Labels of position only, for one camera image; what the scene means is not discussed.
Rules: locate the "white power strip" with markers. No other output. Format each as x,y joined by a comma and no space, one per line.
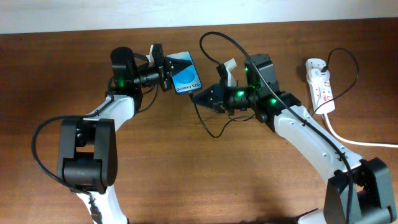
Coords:
320,92

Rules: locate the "blue Samsung smartphone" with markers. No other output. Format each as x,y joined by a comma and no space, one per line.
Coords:
188,80

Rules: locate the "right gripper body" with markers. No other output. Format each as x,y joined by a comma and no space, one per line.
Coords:
221,97

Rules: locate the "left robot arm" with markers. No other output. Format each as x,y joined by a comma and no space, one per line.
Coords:
87,158

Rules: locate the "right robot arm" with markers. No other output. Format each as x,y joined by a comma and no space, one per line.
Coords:
357,190

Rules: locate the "white USB charger adapter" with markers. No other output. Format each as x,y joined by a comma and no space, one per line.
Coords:
314,75

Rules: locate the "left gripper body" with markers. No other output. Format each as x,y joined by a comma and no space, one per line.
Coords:
161,72

